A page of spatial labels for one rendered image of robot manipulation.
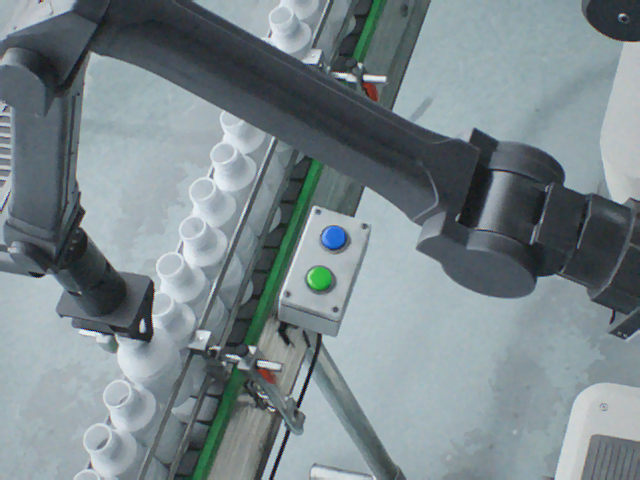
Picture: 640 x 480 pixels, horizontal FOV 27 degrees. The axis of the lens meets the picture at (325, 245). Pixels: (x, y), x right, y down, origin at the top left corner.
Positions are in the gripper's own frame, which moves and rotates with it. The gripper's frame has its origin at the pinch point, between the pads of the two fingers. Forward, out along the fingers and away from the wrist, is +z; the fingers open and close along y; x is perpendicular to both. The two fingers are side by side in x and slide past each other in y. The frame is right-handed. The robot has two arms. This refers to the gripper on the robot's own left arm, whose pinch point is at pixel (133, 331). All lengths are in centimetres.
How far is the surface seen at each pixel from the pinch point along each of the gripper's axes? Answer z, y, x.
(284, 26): 5, 0, 51
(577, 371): 121, 27, 59
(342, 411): 70, 0, 22
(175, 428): 14.9, 1.8, -5.6
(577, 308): 121, 23, 74
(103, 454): 5.0, -0.4, -13.8
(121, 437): 7.2, -0.3, -10.6
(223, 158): 7.0, -2.0, 29.6
